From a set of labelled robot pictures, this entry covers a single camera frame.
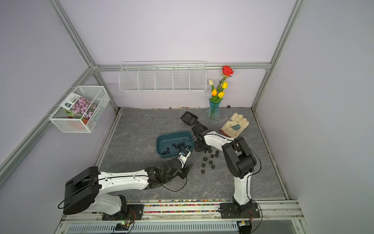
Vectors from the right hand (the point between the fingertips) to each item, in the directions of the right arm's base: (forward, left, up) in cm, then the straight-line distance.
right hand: (200, 146), depth 98 cm
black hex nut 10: (+3, +14, 0) cm, 14 cm away
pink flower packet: (+4, +64, +35) cm, 73 cm away
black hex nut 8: (-17, -1, 0) cm, 17 cm away
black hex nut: (-3, -6, 0) cm, 7 cm away
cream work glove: (+17, -27, 0) cm, 32 cm away
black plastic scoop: (+26, +7, -1) cm, 27 cm away
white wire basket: (-2, +70, +29) cm, 76 cm away
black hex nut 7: (-13, -1, +1) cm, 13 cm away
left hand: (-16, +7, +10) cm, 20 cm away
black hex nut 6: (-11, -6, 0) cm, 12 cm away
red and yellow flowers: (+20, -11, +28) cm, 37 cm away
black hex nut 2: (-4, -11, -1) cm, 12 cm away
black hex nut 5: (-9, -3, +1) cm, 10 cm away
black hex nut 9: (+2, +18, 0) cm, 18 cm away
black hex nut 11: (0, +7, +1) cm, 8 cm away
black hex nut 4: (-7, -11, 0) cm, 13 cm away
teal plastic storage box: (+2, +20, 0) cm, 20 cm away
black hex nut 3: (-7, -8, 0) cm, 10 cm away
